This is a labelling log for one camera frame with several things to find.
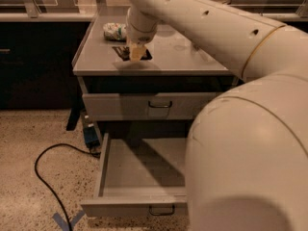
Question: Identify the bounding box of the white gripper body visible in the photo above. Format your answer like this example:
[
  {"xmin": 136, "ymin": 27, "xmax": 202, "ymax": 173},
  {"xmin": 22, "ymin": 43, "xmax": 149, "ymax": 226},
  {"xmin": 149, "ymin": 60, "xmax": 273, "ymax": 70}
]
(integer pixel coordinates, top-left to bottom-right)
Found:
[{"xmin": 126, "ymin": 6, "xmax": 159, "ymax": 44}]

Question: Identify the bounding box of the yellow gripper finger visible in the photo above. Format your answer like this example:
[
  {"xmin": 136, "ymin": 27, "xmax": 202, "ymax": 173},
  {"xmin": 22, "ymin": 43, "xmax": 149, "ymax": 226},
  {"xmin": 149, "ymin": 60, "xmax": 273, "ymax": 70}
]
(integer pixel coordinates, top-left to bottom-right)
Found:
[{"xmin": 129, "ymin": 42, "xmax": 146, "ymax": 62}]

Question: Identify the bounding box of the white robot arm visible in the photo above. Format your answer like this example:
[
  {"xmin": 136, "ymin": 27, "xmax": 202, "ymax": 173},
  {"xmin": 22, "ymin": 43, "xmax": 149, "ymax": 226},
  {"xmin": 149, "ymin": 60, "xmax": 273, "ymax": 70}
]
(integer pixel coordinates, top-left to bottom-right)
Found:
[{"xmin": 127, "ymin": 0, "xmax": 308, "ymax": 231}]

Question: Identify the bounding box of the grey drawer cabinet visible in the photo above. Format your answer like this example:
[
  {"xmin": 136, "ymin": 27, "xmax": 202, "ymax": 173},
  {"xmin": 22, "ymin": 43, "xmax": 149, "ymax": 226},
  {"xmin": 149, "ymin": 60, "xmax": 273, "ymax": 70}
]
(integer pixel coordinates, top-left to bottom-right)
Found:
[{"xmin": 73, "ymin": 7, "xmax": 242, "ymax": 142}]

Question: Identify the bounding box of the closed upper grey drawer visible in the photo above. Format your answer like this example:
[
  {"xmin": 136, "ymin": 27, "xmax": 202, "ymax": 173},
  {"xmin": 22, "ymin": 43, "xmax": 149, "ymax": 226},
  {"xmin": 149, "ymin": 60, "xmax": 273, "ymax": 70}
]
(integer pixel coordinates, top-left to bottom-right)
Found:
[{"xmin": 83, "ymin": 92, "xmax": 219, "ymax": 121}]

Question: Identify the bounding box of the open lower grey drawer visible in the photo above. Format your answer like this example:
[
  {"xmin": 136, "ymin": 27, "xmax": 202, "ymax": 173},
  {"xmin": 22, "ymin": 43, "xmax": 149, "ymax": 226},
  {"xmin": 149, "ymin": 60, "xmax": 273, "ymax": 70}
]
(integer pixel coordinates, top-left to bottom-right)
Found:
[{"xmin": 81, "ymin": 134, "xmax": 188, "ymax": 218}]

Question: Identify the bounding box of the long white counter shelf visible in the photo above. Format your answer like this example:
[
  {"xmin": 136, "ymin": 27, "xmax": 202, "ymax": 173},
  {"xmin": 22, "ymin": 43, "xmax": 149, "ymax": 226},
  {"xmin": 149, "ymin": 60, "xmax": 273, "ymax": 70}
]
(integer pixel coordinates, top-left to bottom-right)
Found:
[{"xmin": 0, "ymin": 13, "xmax": 308, "ymax": 23}]

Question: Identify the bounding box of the blue power adapter box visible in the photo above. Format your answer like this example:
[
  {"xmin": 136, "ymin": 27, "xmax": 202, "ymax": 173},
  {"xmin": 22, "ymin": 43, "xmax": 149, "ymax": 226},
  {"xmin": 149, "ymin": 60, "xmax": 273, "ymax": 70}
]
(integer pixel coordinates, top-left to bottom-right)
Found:
[{"xmin": 83, "ymin": 124, "xmax": 100, "ymax": 149}]

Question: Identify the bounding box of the blue tape floor mark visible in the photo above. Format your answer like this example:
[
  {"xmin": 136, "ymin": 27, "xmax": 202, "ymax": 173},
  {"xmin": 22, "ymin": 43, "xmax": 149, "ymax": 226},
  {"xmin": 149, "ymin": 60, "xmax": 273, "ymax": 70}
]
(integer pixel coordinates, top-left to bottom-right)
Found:
[{"xmin": 52, "ymin": 209, "xmax": 87, "ymax": 231}]

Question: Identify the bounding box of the black upper drawer handle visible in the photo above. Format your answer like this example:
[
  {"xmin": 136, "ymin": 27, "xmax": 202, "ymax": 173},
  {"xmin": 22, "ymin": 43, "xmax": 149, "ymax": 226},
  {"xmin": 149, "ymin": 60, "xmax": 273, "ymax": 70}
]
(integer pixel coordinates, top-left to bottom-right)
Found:
[{"xmin": 147, "ymin": 101, "xmax": 173, "ymax": 109}]

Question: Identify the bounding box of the black drawer handle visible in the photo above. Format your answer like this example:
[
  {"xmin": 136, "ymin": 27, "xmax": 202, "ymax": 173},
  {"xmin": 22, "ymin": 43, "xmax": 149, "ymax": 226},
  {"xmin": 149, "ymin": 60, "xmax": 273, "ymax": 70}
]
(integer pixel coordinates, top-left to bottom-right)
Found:
[
  {"xmin": 147, "ymin": 101, "xmax": 173, "ymax": 109},
  {"xmin": 148, "ymin": 205, "xmax": 175, "ymax": 217}
]

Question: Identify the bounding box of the black power cable left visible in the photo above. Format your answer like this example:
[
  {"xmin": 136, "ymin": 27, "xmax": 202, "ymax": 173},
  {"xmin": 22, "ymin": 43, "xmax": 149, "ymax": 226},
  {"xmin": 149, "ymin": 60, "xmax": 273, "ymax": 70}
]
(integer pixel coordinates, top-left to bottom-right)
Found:
[{"xmin": 34, "ymin": 142, "xmax": 102, "ymax": 231}]

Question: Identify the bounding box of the black lower drawer handle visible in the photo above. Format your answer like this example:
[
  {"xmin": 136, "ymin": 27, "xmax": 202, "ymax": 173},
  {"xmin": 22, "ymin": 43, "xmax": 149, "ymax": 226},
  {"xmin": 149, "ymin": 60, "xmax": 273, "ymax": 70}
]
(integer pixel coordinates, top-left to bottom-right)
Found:
[{"xmin": 148, "ymin": 205, "xmax": 175, "ymax": 217}]

